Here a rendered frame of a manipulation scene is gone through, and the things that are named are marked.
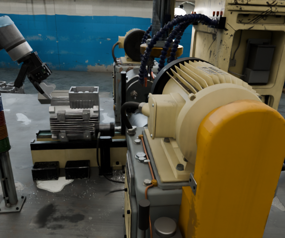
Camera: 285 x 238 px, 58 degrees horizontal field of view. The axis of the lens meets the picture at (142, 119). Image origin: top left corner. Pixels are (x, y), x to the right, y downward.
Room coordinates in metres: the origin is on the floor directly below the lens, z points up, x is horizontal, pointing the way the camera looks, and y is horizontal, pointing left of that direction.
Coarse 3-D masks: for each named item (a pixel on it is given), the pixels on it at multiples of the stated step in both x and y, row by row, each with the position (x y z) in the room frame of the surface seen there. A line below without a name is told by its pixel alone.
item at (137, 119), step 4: (136, 112) 0.85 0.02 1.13; (140, 112) 0.83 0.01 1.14; (132, 116) 0.86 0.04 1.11; (136, 116) 0.83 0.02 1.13; (140, 116) 0.80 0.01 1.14; (144, 116) 0.78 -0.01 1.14; (132, 120) 0.83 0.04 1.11; (136, 120) 0.80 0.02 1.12; (140, 120) 0.77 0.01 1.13; (144, 120) 0.75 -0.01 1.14; (132, 124) 0.80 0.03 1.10; (136, 124) 0.77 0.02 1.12; (140, 124) 0.75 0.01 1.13; (144, 124) 0.73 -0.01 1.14
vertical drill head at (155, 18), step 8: (160, 0) 1.07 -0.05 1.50; (168, 0) 1.07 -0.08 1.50; (152, 8) 1.11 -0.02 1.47; (160, 8) 1.07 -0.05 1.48; (168, 8) 1.07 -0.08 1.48; (152, 16) 1.10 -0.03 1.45; (160, 16) 1.07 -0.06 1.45; (168, 16) 1.07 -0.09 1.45; (152, 24) 1.10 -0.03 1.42; (160, 24) 1.07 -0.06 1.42; (152, 32) 1.10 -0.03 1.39; (168, 32) 1.08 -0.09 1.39; (160, 40) 1.07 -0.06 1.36; (144, 48) 1.06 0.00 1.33; (152, 48) 1.03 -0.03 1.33; (160, 48) 1.03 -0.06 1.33; (152, 56) 1.04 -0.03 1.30; (168, 56) 1.03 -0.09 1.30; (176, 56) 1.05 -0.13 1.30; (152, 64) 1.06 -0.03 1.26
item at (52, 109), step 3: (99, 99) 1.15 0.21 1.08; (51, 108) 0.98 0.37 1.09; (54, 108) 0.98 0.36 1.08; (93, 108) 1.00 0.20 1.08; (96, 108) 1.00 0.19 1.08; (51, 111) 0.97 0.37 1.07; (54, 111) 0.98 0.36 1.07; (93, 111) 1.00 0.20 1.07; (96, 111) 1.00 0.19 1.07; (54, 135) 0.98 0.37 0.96; (57, 135) 0.99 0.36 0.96; (54, 138) 0.97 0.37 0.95; (57, 138) 0.98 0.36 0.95; (96, 138) 1.01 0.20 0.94
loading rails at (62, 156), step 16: (32, 144) 0.96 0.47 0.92; (48, 144) 0.97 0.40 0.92; (64, 144) 0.98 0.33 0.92; (80, 144) 0.99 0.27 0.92; (96, 144) 1.00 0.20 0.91; (112, 144) 1.01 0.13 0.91; (48, 160) 0.97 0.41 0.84; (64, 160) 0.98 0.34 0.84; (96, 160) 1.00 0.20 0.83; (112, 160) 1.01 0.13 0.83
